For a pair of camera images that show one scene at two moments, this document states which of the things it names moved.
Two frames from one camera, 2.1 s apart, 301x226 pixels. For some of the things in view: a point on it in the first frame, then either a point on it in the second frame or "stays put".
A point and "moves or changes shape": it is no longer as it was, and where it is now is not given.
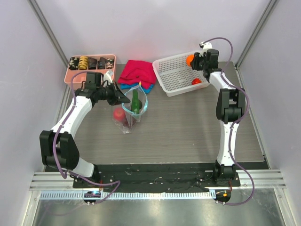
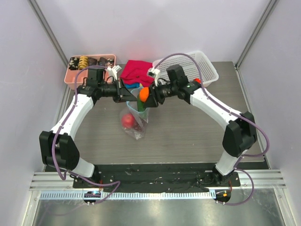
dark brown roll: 92,63 stays put
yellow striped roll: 83,62 stays put
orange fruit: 189,59 -> 144,93
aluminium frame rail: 262,179 stays put
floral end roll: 110,63 stays put
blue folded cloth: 131,85 stays put
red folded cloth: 136,71 stays put
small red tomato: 196,81 stays put
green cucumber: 135,106 -> 140,105
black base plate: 147,178 stays put
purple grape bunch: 130,121 -> 136,126
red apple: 119,114 -> 128,120
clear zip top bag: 127,115 moves or changes shape
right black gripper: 196,62 -> 155,94
